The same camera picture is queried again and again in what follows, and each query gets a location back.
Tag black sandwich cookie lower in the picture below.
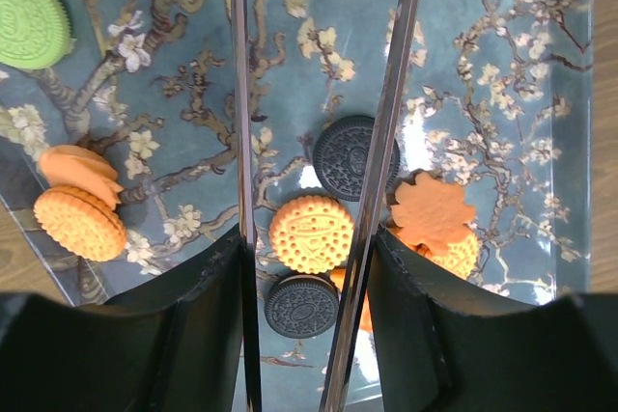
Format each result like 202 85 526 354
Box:
264 274 339 339

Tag green round cookie left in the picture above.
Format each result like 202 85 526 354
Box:
1 0 70 69

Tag orange leaf cookie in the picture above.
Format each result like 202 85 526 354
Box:
391 172 475 253

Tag orange sandwich biscuit right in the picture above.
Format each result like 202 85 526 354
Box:
425 232 480 280

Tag orange embossed biscuit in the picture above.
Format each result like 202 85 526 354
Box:
268 195 354 274
33 185 127 261

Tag steel serving tongs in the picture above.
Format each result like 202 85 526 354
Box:
229 0 431 412

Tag plain orange round cookie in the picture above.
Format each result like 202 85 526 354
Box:
38 145 123 210

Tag black sandwich cookie upper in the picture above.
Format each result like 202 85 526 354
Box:
312 115 375 202

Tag orange embossed biscuit left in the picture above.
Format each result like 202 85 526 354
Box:
33 185 127 261

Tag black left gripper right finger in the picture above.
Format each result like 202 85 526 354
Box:
368 230 617 411

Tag orange embossed biscuit centre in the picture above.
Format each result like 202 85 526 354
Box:
268 195 354 274

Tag orange swirl cookie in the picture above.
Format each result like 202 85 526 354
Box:
329 266 374 334

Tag blue floral serving tray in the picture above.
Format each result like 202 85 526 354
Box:
0 0 596 412

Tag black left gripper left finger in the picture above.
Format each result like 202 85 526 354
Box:
1 229 242 411

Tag black sandwich cookie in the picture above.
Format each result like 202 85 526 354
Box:
312 115 375 202
264 274 339 339

